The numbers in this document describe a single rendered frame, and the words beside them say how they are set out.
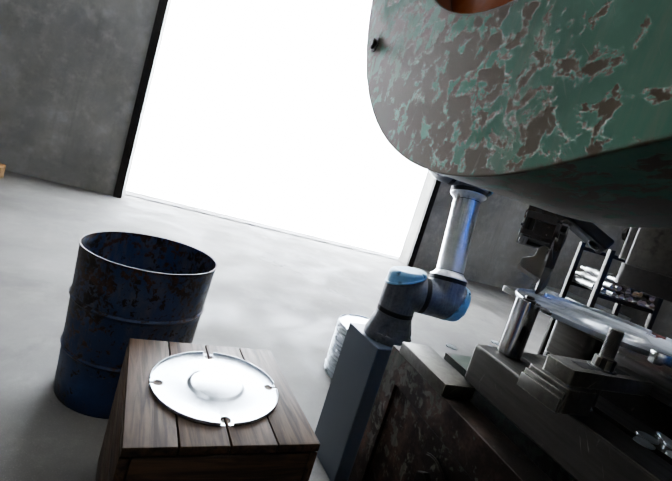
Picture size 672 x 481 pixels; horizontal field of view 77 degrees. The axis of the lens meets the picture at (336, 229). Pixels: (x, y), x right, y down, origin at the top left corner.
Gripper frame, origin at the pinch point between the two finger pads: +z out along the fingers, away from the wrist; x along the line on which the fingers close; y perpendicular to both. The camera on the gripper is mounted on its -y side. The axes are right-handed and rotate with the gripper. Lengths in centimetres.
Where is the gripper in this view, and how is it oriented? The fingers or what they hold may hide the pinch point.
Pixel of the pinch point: (542, 288)
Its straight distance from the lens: 93.3
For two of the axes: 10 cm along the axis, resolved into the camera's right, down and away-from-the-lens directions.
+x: -2.7, -3.1, -9.1
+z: -4.0, 9.0, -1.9
